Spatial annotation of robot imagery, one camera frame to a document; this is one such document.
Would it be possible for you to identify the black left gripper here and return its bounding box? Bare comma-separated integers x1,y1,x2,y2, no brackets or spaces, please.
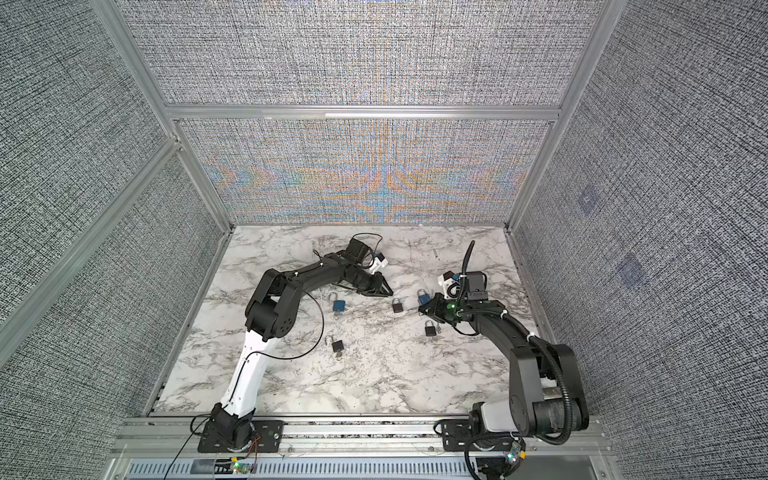
349,267,394,296

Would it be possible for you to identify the green circuit board left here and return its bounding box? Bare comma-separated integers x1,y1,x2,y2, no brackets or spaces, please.
230,457,257,476

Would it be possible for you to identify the green circuit board right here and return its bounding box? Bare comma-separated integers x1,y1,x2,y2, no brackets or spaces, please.
504,441,527,471

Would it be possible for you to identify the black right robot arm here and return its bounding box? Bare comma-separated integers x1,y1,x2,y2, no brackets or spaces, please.
419,271,590,445

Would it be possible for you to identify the green circuit board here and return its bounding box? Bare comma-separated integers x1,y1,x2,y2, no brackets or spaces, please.
230,457,257,476
504,441,527,471

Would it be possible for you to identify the blue padlock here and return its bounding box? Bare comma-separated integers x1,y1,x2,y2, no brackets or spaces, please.
329,292,346,315
417,289,432,306

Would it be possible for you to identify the aluminium front rail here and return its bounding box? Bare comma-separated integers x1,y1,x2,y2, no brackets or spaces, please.
113,415,619,480

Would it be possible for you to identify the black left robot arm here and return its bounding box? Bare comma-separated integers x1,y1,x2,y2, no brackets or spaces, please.
197,235,393,454

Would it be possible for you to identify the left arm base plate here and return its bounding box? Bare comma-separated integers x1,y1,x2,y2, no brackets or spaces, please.
197,420,285,454

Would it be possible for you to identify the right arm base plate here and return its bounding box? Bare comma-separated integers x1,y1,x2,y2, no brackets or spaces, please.
433,419,499,452

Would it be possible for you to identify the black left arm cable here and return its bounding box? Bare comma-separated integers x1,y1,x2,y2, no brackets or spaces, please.
161,232,385,480

